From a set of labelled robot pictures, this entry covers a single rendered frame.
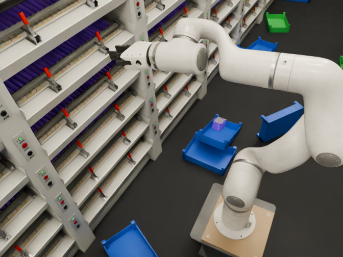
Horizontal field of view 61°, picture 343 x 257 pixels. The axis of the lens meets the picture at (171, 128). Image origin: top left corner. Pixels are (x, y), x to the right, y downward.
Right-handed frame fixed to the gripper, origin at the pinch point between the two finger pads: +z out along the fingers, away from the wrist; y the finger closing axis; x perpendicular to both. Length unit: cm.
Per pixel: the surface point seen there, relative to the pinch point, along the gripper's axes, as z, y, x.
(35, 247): 33, -54, -63
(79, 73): 20.8, -3.5, -8.0
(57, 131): 27.4, -20.2, -25.0
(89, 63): 21.5, 2.9, -7.7
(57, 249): 38, -49, -81
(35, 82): 24.6, -18.3, -2.9
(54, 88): 20.2, -15.6, -6.5
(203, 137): 12, 53, -93
